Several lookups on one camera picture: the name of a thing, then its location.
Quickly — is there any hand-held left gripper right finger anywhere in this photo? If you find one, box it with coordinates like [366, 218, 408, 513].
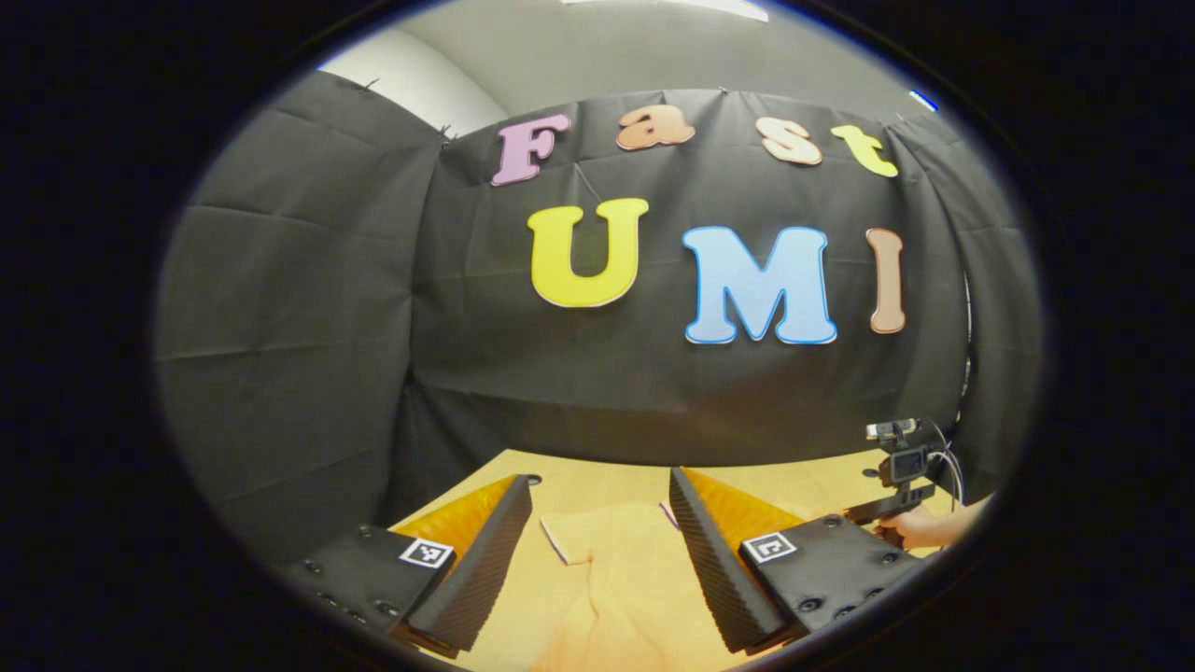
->
[668, 466, 927, 654]

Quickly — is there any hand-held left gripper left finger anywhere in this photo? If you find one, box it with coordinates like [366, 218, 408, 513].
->
[278, 473, 534, 654]

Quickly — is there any orange T-shirt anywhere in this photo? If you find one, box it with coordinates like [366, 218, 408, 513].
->
[530, 502, 748, 672]

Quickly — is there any long ceiling light panel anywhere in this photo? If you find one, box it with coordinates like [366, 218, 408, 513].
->
[560, 0, 769, 22]

